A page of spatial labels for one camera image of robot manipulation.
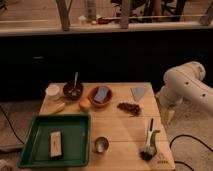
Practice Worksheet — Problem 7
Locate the dark grape bunch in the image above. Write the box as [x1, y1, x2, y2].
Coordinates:
[117, 102, 141, 116]

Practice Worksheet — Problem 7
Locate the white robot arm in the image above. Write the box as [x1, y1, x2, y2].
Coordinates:
[156, 61, 213, 126]

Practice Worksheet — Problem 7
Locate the small metal cup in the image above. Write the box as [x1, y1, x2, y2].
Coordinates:
[94, 137, 109, 153]

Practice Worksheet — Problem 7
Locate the white cup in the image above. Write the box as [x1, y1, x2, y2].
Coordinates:
[45, 85, 60, 100]

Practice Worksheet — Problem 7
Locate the blue triangular cloth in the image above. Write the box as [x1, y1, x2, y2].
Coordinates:
[131, 87, 147, 102]

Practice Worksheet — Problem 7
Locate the blue sponge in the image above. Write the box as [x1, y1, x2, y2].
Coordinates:
[94, 86, 109, 103]

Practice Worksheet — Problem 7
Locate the terracotta bowl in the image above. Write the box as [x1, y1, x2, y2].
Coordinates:
[88, 86, 112, 108]

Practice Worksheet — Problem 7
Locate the orange fruit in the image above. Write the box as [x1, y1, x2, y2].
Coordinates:
[79, 98, 91, 112]

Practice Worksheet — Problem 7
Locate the green plastic tray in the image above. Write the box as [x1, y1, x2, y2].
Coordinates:
[18, 114, 91, 169]

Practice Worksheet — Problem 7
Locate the metal spoon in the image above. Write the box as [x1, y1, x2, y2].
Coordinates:
[72, 72, 78, 96]

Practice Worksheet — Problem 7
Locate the dark brown bowl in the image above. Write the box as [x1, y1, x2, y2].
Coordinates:
[63, 82, 84, 100]

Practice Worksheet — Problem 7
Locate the yellow banana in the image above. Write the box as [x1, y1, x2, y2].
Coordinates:
[49, 103, 66, 114]

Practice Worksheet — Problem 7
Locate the wooden block in tray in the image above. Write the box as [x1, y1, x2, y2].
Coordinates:
[50, 131, 62, 158]

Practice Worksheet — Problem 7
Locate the black cable right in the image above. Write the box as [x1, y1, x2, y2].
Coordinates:
[169, 134, 213, 171]

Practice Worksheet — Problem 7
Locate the black cable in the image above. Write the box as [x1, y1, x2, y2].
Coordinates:
[0, 105, 25, 146]
[169, 134, 213, 171]

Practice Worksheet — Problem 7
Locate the black cable left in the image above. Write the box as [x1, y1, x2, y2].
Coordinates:
[0, 105, 25, 146]

